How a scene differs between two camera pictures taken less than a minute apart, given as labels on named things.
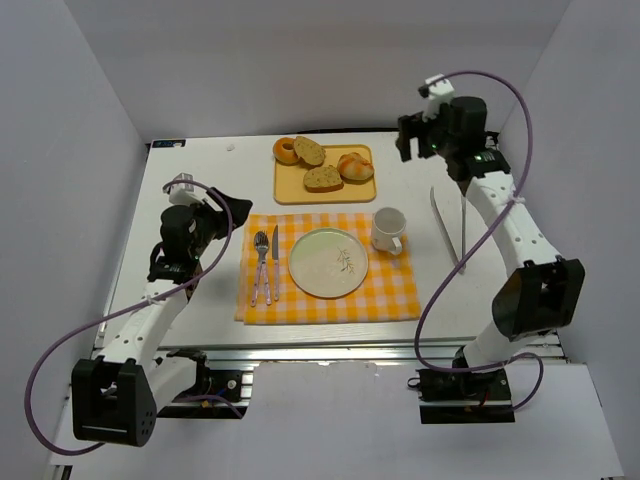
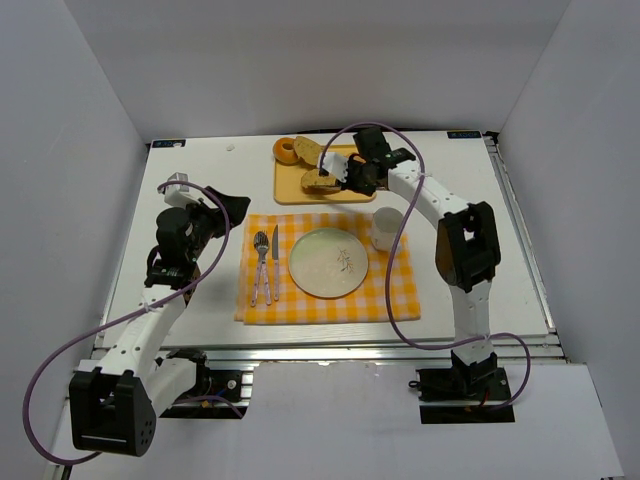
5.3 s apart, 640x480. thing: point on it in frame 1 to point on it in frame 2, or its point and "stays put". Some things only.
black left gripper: [220, 215] stays put
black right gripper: [415, 133] to [357, 175]
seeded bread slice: [323, 179] stays put
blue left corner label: [168, 143] stays put
